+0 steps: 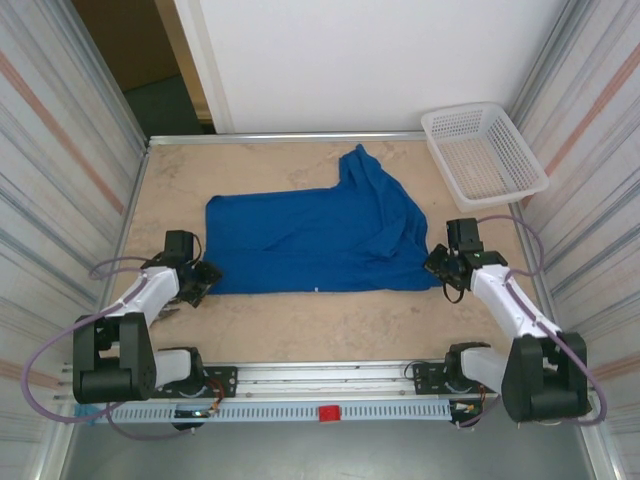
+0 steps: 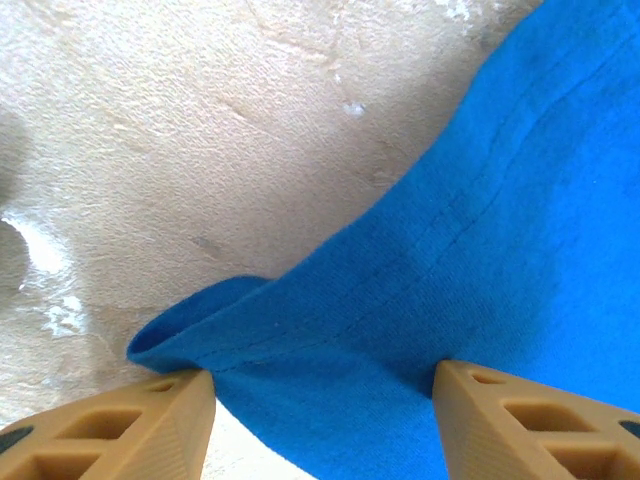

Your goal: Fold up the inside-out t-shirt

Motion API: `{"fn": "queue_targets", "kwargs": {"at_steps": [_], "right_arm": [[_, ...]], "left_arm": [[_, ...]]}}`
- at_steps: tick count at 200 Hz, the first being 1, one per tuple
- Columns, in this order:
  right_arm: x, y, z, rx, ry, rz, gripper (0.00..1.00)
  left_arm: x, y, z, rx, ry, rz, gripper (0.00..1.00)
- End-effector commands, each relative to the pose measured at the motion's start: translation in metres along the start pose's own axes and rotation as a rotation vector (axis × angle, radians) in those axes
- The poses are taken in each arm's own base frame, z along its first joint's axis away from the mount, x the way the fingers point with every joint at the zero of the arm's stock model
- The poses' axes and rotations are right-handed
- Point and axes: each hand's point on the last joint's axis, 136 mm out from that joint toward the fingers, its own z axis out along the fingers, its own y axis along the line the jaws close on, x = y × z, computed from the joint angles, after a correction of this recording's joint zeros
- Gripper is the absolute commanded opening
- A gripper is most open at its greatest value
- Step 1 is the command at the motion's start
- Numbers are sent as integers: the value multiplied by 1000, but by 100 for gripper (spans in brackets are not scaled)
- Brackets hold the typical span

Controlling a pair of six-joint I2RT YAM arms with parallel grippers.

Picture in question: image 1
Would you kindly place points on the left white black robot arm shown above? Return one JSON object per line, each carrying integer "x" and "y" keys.
{"x": 150, "y": 290}

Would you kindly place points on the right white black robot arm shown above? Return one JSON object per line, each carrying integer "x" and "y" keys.
{"x": 505, "y": 300}

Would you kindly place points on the red tape marker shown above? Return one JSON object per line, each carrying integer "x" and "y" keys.
{"x": 330, "y": 414}

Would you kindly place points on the blue printed t-shirt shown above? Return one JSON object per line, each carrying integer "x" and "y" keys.
{"x": 310, "y": 240}

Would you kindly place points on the white door frame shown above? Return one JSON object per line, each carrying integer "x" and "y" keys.
{"x": 210, "y": 75}

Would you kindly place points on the white perforated plastic basket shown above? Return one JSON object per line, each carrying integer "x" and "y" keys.
{"x": 480, "y": 155}

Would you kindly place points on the small circuit board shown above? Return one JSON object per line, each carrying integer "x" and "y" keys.
{"x": 195, "y": 413}
{"x": 467, "y": 407}

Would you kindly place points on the blue tape piece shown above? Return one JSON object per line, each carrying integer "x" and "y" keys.
{"x": 90, "y": 412}

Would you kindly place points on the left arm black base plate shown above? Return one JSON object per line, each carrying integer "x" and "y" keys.
{"x": 225, "y": 380}

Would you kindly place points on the aluminium mounting rail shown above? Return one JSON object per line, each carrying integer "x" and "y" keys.
{"x": 325, "y": 377}

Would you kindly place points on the tan wooden door jamb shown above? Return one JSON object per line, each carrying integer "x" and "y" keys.
{"x": 181, "y": 50}

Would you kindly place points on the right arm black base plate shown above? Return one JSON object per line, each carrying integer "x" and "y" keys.
{"x": 425, "y": 377}

